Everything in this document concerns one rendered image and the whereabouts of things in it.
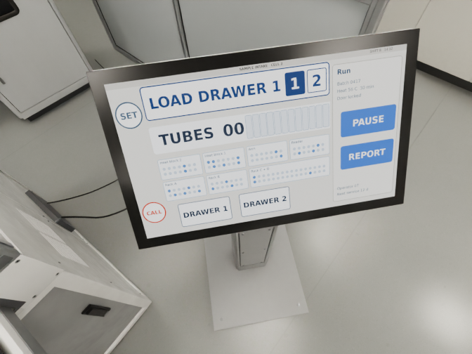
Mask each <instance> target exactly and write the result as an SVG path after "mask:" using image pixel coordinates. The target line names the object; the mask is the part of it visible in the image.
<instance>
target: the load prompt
mask: <svg viewBox="0 0 472 354"><path fill-rule="evenodd" d="M138 90H139V93H140V98H141V101H142V104H143V110H144V113H145V118H146V121H147V122H151V121H156V120H161V119H170V118H175V117H184V116H190V115H195V114H204V113H210V112H219V111H224V110H233V109H238V108H243V107H253V106H258V105H267V104H273V103H282V102H287V101H292V100H301V99H306V98H316V97H321V96H330V61H327V62H322V63H312V64H307V65H297V66H291V67H281V68H276V69H271V70H261V71H255V72H245V73H240V74H230V75H225V76H219V77H209V78H203V79H194V80H188V81H179V82H173V83H168V84H158V85H152V86H143V87H138Z"/></svg>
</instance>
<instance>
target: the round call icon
mask: <svg viewBox="0 0 472 354"><path fill-rule="evenodd" d="M139 207H140V211H141V214H142V217H143V221H144V224H145V225H152V224H156V223H164V222H169V217H168V214H167V210H166V205H165V202H164V199H162V200H157V201H152V202H144V203H140V204H139Z"/></svg>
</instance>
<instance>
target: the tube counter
mask: <svg viewBox="0 0 472 354"><path fill-rule="evenodd" d="M220 122H221V130H222V136H223V144H227V143H236V142H241V141H246V140H254V139H259V138H268V137H273V136H282V135H287V134H292V133H300V132H306V131H314V130H319V129H328V128H330V102H325V103H316V104H311V105H302V106H296V107H287V108H282V109H277V110H268V111H262V112H254V113H249V114H239V115H234V116H229V117H220Z"/></svg>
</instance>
